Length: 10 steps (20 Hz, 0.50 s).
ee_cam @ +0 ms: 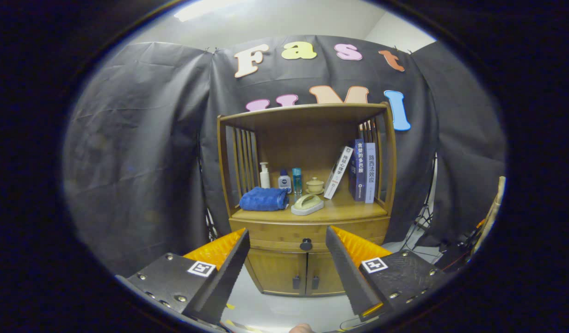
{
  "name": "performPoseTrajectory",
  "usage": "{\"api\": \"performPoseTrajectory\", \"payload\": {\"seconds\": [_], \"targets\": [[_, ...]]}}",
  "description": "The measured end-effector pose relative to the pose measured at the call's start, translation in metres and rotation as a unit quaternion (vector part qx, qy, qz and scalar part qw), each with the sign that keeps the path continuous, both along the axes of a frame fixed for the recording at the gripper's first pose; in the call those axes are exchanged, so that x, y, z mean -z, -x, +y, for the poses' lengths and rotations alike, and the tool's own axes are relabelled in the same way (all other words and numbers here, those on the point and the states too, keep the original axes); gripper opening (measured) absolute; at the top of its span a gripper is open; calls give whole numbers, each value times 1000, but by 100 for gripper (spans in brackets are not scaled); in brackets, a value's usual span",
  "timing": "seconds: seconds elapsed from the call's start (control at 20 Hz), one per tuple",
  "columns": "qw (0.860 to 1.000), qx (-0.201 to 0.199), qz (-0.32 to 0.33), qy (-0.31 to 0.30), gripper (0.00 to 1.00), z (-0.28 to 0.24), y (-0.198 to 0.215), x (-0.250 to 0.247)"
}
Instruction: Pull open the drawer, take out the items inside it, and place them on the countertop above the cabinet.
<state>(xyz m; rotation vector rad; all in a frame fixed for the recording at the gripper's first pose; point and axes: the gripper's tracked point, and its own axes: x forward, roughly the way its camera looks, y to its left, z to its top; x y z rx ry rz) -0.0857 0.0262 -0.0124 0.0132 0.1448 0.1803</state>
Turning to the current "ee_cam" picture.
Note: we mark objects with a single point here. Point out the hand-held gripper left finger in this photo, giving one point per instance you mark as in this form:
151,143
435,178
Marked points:
229,275

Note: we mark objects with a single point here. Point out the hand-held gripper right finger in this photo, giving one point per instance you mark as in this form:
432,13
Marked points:
347,273

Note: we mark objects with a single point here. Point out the wooden drawer with black knob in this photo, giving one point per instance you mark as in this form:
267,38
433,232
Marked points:
284,236

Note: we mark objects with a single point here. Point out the wooden cabinet door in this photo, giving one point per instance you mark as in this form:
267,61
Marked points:
275,273
321,273

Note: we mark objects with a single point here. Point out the wooden countertop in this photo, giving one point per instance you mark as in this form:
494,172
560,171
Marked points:
354,210

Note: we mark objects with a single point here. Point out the wooden cabinet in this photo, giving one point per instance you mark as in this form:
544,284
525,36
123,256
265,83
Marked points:
303,143

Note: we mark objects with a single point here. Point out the blue folded towel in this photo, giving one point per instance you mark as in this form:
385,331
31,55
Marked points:
263,200

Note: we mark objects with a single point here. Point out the cream lidded teacup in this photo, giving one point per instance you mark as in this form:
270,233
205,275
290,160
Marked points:
315,186

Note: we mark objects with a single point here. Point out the black tripod stand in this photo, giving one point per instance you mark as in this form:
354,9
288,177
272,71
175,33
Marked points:
423,217

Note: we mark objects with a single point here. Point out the dark blue book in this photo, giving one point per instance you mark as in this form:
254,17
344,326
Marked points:
358,175

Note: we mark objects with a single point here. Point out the light blue book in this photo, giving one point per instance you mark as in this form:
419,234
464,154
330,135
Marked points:
370,175

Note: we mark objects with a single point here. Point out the white book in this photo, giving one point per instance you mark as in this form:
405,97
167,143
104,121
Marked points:
338,172

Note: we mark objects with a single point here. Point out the white pump bottle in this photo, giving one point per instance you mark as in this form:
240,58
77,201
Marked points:
264,179

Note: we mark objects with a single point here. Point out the teal glass bottle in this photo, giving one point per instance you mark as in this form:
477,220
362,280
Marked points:
297,181

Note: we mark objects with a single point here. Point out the white lotion bottle blue cap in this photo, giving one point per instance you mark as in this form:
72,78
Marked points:
284,182

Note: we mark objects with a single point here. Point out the black equipment with orange parts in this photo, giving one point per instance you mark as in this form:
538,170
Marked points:
455,254

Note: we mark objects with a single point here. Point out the black backdrop cloth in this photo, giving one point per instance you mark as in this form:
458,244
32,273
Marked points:
127,162

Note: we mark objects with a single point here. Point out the beige cloth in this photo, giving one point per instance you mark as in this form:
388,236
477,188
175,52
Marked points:
495,208

